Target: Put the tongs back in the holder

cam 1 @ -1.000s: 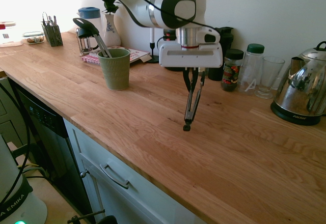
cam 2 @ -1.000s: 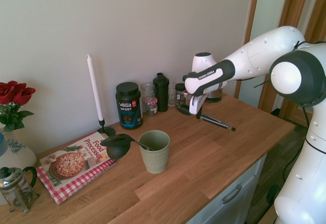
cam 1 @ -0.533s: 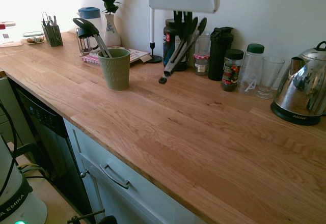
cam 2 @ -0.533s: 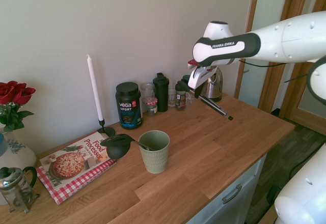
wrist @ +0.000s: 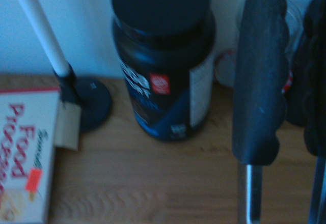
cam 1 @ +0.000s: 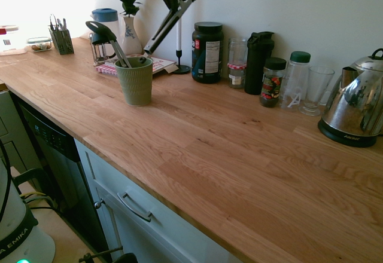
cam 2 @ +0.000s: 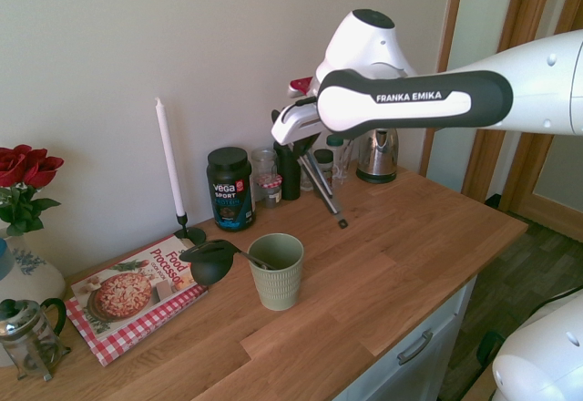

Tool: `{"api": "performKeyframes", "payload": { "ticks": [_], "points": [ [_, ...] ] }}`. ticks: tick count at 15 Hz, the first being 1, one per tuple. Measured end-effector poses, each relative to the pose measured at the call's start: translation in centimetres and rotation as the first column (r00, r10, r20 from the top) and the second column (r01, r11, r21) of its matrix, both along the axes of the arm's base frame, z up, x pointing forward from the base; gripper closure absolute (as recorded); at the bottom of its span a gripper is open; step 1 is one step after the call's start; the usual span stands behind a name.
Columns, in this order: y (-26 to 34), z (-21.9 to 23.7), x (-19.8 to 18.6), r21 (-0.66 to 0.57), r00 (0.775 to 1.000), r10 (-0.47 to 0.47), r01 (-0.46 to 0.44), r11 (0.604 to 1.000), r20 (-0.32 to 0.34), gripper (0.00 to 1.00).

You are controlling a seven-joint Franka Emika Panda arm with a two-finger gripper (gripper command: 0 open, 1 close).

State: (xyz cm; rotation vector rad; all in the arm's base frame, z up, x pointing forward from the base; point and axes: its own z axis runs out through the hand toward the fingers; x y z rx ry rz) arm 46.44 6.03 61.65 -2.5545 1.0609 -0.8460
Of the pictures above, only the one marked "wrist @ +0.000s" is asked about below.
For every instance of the black metal candle holder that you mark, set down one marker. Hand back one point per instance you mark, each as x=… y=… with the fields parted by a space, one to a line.
x=94 y=101

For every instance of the black protein powder tub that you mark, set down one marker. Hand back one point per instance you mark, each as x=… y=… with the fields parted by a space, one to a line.
x=163 y=56

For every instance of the clear glass jar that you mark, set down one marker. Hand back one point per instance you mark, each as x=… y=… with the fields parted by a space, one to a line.
x=225 y=68

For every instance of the white taper candle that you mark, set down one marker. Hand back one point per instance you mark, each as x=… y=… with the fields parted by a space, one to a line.
x=43 y=30

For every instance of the Sunset food processor cookbook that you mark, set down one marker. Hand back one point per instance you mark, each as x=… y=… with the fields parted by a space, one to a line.
x=23 y=142

